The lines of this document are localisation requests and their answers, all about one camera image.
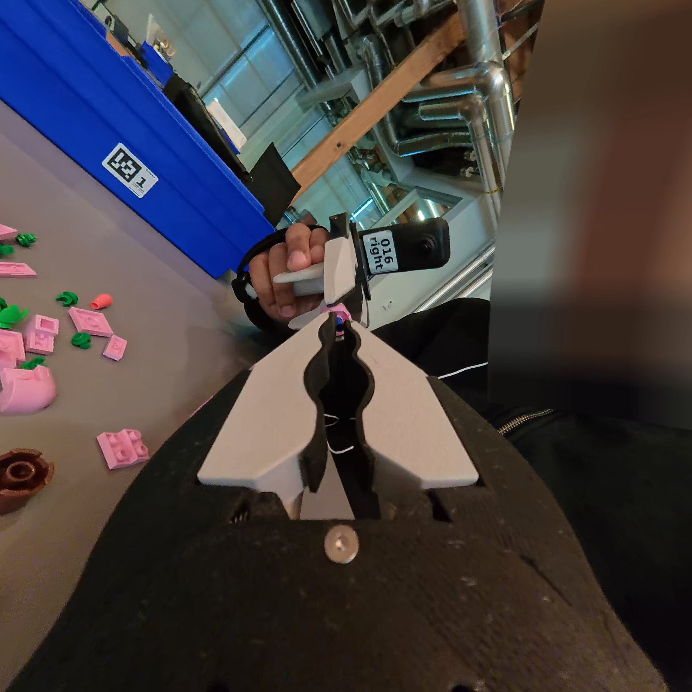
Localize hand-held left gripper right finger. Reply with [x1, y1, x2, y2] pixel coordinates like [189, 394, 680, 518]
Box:
[345, 320, 480, 505]

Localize wooden ceiling beam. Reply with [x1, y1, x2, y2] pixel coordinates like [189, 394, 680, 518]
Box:
[291, 11, 472, 205]

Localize pile of pink toy bricks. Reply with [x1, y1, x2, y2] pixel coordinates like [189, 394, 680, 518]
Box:
[0, 223, 150, 515]

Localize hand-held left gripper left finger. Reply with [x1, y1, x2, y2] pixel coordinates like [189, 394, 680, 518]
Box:
[197, 312, 336, 518]

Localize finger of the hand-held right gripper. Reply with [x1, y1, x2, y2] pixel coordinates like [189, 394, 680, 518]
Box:
[323, 237, 361, 305]
[288, 310, 333, 332]

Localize person's black jacket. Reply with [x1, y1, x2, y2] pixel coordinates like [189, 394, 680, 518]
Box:
[372, 297, 692, 692]

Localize person's right hand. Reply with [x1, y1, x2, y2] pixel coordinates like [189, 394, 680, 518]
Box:
[249, 222, 326, 321]

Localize silver metal ducts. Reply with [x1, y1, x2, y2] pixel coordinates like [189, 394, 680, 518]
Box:
[259, 0, 544, 228]

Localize thin white cable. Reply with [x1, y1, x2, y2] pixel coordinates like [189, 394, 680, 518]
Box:
[323, 362, 491, 455]

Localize blue plastic bin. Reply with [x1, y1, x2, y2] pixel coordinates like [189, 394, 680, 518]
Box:
[0, 0, 278, 280]

